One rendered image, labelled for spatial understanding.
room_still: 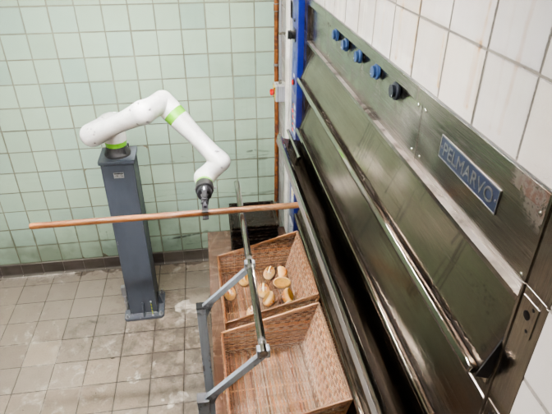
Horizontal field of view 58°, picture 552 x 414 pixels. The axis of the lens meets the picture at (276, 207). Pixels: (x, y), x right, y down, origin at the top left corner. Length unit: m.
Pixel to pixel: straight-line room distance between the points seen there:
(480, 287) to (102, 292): 3.22
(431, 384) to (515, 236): 0.49
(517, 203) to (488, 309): 0.22
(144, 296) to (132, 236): 0.50
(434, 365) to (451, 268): 0.27
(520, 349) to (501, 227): 0.21
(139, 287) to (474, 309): 2.73
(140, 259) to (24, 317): 0.99
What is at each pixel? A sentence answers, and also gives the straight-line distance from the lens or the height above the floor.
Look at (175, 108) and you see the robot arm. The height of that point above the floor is 1.56.
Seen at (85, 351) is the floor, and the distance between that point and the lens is 3.55.
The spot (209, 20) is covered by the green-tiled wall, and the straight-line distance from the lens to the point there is 3.32.
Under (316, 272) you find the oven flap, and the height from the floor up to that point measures 0.95.
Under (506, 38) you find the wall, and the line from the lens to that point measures 0.93.
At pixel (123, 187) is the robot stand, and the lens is 3.08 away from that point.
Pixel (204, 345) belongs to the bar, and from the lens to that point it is 2.39.
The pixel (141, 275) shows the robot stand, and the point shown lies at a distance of 3.44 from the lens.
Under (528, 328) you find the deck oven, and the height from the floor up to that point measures 1.87.
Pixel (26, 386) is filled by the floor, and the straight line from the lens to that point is 3.48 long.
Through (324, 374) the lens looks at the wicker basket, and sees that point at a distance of 2.29.
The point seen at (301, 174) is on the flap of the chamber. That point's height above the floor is 1.41.
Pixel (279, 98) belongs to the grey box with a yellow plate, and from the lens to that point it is 3.12.
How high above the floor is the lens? 2.46
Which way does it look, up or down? 32 degrees down
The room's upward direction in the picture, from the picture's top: straight up
